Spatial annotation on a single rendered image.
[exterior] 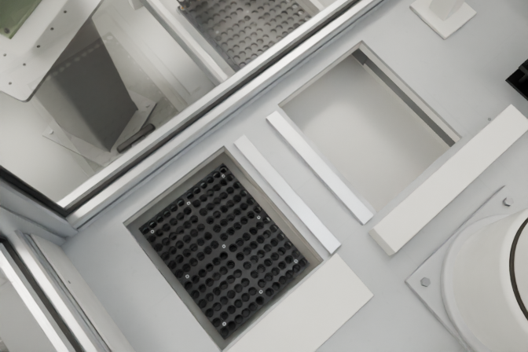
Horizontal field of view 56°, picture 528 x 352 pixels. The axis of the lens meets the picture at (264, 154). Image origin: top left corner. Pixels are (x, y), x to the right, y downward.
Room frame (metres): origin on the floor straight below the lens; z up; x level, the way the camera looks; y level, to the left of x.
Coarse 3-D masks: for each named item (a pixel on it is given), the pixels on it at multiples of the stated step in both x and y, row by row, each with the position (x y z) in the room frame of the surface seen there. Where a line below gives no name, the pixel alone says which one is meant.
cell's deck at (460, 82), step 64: (512, 0) 0.63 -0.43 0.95; (320, 64) 0.45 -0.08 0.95; (384, 64) 0.47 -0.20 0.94; (448, 64) 0.47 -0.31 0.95; (512, 64) 0.49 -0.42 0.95; (256, 128) 0.32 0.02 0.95; (448, 128) 0.36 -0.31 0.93; (320, 192) 0.22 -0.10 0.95; (128, 256) 0.09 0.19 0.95; (320, 256) 0.12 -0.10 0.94; (384, 256) 0.13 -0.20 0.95; (128, 320) 0.00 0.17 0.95; (192, 320) 0.01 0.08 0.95; (384, 320) 0.04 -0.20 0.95
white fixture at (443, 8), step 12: (420, 0) 0.60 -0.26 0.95; (432, 0) 0.58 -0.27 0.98; (444, 0) 0.57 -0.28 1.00; (456, 0) 0.56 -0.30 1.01; (420, 12) 0.57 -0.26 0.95; (432, 12) 0.58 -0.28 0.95; (444, 12) 0.56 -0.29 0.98; (456, 12) 0.58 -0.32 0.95; (468, 12) 0.58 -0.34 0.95; (432, 24) 0.55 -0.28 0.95; (444, 24) 0.55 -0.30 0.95; (456, 24) 0.55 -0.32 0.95; (444, 36) 0.53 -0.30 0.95
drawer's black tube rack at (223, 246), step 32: (224, 192) 0.21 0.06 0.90; (192, 224) 0.16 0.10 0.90; (224, 224) 0.17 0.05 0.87; (256, 224) 0.17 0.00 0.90; (160, 256) 0.10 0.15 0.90; (192, 256) 0.10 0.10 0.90; (224, 256) 0.11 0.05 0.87; (256, 256) 0.11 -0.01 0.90; (288, 256) 0.12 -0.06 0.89; (192, 288) 0.05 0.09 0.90; (224, 288) 0.06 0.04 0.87; (256, 288) 0.06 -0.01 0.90; (224, 320) 0.01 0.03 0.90
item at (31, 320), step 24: (0, 240) 0.07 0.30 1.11; (0, 264) 0.04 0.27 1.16; (0, 288) 0.02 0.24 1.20; (24, 288) 0.02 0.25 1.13; (0, 312) -0.01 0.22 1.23; (24, 312) 0.00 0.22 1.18; (48, 312) 0.00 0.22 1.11; (0, 336) -0.02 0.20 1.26; (24, 336) -0.02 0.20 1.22; (48, 336) -0.02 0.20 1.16
